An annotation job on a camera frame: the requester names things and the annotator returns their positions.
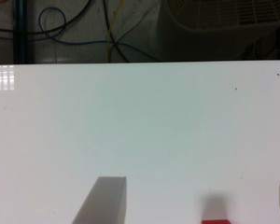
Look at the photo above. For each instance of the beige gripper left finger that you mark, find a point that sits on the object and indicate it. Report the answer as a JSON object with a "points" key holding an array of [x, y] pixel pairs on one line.
{"points": [[106, 203]]}

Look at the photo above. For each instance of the red rectangular wooden block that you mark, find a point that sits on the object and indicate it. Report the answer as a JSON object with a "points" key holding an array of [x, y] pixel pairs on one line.
{"points": [[216, 221]]}

